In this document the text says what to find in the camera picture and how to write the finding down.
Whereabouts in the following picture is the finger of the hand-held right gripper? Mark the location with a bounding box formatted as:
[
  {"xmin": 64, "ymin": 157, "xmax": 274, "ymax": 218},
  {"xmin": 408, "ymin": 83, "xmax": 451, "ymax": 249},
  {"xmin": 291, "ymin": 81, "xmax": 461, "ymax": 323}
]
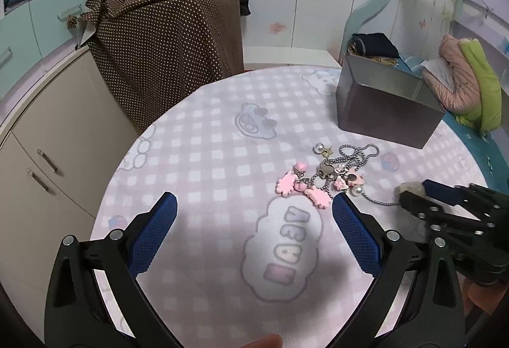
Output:
[
  {"xmin": 422, "ymin": 180, "xmax": 509, "ymax": 214},
  {"xmin": 399, "ymin": 191, "xmax": 501, "ymax": 242}
]

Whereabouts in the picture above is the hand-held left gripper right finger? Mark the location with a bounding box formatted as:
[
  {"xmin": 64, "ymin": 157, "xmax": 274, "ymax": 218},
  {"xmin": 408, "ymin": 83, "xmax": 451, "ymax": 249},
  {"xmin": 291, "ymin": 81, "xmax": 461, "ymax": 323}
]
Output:
[{"xmin": 330, "ymin": 192, "xmax": 466, "ymax": 348}]

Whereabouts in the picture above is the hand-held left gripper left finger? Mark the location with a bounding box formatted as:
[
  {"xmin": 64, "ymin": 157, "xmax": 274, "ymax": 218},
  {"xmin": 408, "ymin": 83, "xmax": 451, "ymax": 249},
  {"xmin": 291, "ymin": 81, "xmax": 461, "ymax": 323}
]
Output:
[{"xmin": 45, "ymin": 192, "xmax": 184, "ymax": 348}]

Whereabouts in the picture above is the silver chain necklace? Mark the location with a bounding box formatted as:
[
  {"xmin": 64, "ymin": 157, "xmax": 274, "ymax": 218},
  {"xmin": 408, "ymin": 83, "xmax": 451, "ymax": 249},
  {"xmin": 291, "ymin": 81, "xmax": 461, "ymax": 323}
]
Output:
[{"xmin": 316, "ymin": 143, "xmax": 402, "ymax": 207}]

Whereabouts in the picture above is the pink charm bracelet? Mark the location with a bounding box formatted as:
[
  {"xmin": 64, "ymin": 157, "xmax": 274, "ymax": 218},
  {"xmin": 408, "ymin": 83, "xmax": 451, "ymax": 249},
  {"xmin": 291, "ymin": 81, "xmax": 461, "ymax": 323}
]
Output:
[{"xmin": 276, "ymin": 160, "xmax": 366, "ymax": 209}]

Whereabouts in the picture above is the grey metal box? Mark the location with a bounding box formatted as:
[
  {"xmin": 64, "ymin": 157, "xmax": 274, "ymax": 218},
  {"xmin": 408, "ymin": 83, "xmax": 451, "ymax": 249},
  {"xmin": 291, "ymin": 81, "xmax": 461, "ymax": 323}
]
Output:
[{"xmin": 335, "ymin": 53, "xmax": 446, "ymax": 150}]

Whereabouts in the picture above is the person's right hand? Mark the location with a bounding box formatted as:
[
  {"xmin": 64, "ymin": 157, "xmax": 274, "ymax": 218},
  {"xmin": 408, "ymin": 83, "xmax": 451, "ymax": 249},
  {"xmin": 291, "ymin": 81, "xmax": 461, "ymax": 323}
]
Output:
[{"xmin": 465, "ymin": 280, "xmax": 502, "ymax": 317}]

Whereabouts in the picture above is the person's left hand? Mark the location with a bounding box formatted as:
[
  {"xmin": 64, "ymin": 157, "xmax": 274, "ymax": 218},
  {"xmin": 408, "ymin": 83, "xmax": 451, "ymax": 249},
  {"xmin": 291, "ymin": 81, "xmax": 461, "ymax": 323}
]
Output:
[{"xmin": 241, "ymin": 334, "xmax": 284, "ymax": 348}]

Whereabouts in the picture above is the pink checkered tablecloth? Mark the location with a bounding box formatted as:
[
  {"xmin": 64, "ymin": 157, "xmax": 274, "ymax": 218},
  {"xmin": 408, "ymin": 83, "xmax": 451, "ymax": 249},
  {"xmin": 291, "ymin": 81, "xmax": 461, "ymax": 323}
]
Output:
[{"xmin": 91, "ymin": 67, "xmax": 494, "ymax": 348}]

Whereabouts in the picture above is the pink padded jacket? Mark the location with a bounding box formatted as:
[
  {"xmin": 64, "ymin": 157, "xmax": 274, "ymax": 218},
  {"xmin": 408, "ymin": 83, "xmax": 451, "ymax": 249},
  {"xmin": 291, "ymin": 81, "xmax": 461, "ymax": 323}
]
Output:
[{"xmin": 422, "ymin": 34, "xmax": 482, "ymax": 114}]

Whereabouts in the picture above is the white pillow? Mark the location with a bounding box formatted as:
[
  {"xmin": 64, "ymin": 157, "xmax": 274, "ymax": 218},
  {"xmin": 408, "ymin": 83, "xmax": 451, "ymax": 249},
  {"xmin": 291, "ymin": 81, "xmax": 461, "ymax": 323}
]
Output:
[{"xmin": 422, "ymin": 57, "xmax": 452, "ymax": 75}]

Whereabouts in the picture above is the beige cabinet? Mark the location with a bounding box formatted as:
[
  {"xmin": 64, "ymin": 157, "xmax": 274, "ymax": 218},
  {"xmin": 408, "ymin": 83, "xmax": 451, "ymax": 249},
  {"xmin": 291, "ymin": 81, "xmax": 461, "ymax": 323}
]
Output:
[{"xmin": 0, "ymin": 41, "xmax": 156, "ymax": 301}]

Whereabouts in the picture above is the folded dark clothes stack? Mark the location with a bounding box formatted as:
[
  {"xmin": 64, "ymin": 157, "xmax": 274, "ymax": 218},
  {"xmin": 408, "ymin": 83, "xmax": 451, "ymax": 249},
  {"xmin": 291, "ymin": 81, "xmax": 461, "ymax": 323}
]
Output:
[{"xmin": 348, "ymin": 33, "xmax": 399, "ymax": 64}]

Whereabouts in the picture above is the brown polka-dot cloth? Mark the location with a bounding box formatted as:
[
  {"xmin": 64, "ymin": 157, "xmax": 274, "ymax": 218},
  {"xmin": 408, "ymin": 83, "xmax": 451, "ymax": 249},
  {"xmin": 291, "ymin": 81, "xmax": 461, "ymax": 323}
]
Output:
[{"xmin": 75, "ymin": 0, "xmax": 245, "ymax": 131}]

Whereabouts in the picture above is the white platform step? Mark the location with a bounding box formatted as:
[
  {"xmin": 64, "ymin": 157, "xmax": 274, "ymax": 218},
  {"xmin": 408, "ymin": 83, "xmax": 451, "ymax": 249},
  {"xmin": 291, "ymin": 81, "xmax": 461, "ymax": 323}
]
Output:
[{"xmin": 243, "ymin": 46, "xmax": 340, "ymax": 72}]

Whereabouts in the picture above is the black cloth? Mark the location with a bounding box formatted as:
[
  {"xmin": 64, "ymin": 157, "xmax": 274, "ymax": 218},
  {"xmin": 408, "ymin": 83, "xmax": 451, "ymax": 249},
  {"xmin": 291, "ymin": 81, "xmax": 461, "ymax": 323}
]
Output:
[{"xmin": 228, "ymin": 0, "xmax": 251, "ymax": 18}]

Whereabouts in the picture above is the teal drawer unit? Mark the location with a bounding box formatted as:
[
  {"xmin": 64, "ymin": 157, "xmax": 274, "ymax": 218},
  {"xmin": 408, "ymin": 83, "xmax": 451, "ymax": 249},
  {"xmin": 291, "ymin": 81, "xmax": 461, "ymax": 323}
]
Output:
[{"xmin": 0, "ymin": 0, "xmax": 100, "ymax": 74}]

